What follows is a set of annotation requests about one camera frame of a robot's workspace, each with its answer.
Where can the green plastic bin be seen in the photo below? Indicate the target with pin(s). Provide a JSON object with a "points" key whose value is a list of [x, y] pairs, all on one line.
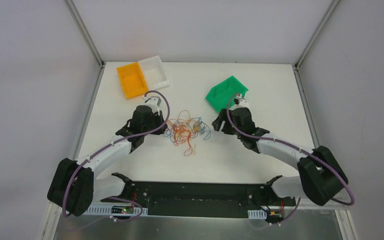
{"points": [[219, 95]]}

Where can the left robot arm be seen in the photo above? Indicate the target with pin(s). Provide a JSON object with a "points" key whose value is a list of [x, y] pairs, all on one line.
{"points": [[75, 185]]}

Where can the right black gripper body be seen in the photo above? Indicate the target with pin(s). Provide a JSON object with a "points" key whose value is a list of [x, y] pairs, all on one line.
{"points": [[221, 124]]}

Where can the orange plastic bin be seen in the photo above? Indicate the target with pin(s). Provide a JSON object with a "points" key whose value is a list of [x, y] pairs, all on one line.
{"points": [[132, 80]]}

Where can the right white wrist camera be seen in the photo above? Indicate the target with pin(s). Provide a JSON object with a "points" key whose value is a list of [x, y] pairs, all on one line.
{"points": [[240, 102]]}

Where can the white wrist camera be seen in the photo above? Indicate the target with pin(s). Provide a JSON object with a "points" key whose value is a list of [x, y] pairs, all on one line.
{"points": [[152, 104], [240, 102]]}

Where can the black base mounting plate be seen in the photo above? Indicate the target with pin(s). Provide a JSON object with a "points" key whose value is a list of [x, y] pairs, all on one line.
{"points": [[211, 200]]}

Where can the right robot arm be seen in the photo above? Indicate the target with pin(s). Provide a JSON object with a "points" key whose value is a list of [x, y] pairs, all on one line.
{"points": [[320, 177]]}

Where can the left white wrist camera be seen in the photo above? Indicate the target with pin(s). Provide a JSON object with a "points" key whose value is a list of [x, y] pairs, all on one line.
{"points": [[152, 104]]}

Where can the white plastic bin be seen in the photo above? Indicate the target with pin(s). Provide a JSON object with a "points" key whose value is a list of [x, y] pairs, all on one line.
{"points": [[154, 73]]}

